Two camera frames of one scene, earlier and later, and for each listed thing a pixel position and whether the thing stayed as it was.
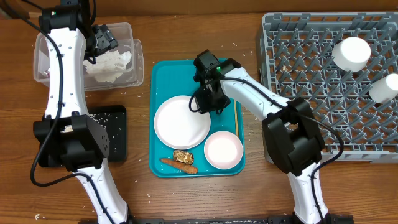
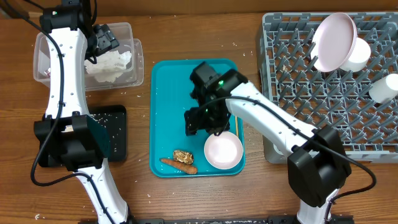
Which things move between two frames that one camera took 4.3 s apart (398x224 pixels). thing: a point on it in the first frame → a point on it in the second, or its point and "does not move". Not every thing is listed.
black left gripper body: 100,42 does not move
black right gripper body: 209,99 → 212,120
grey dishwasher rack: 296,61 does not move
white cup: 385,89 does not move
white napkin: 108,65 does not move
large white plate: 178,126 → 333,42
